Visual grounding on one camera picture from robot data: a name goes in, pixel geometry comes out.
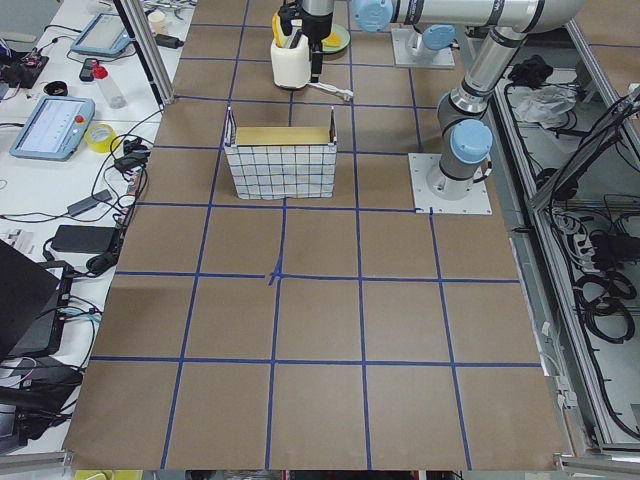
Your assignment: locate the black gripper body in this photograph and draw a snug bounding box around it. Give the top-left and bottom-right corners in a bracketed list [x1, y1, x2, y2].
[278, 4, 333, 52]

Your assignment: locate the white two-slot toaster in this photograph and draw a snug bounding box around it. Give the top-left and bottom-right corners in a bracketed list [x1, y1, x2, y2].
[270, 36, 311, 90]

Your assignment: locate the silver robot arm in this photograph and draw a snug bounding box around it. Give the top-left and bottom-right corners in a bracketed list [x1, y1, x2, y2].
[278, 0, 584, 92]
[427, 27, 526, 200]

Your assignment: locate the bread slice in toaster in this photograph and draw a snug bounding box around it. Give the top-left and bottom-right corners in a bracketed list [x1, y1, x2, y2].
[271, 13, 292, 48]

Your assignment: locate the orange bread on plate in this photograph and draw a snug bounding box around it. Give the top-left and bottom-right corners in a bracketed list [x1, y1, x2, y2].
[322, 31, 341, 50]

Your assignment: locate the light green plate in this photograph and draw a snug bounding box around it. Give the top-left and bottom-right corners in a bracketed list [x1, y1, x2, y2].
[322, 23, 351, 55]

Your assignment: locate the grid fabric storage basket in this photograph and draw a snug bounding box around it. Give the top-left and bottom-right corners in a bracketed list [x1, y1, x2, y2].
[224, 108, 338, 200]

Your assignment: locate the far blue teach pendant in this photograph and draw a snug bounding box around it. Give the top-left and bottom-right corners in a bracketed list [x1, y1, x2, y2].
[70, 13, 131, 58]

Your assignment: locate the blue teach pendant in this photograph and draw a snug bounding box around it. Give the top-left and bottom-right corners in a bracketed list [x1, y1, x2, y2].
[9, 95, 95, 161]
[70, 13, 131, 58]

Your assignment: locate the clear bottle red cap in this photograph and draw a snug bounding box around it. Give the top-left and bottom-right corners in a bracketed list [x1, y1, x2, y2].
[92, 62, 127, 109]

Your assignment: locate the yellow tape roll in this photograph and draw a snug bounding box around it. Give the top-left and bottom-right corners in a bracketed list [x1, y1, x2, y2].
[83, 123, 119, 153]

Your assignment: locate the crumpled white cloth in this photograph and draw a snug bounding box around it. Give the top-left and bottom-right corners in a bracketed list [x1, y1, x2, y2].
[514, 86, 577, 128]

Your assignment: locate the near blue teach pendant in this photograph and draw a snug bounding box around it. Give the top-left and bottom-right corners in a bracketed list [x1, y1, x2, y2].
[9, 95, 95, 161]

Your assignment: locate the black power adapter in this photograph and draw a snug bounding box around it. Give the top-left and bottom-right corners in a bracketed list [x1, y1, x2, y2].
[51, 225, 117, 254]

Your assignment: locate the black laptop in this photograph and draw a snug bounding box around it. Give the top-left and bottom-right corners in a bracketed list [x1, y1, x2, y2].
[1, 242, 72, 360]

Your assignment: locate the white toaster power cable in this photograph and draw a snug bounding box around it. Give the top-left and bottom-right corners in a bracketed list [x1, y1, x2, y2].
[306, 81, 355, 101]

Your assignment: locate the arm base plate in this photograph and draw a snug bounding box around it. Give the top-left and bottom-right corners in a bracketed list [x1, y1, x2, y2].
[408, 153, 492, 215]
[391, 24, 455, 69]

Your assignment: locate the aluminium frame post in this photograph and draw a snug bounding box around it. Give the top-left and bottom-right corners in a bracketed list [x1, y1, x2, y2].
[114, 0, 175, 107]

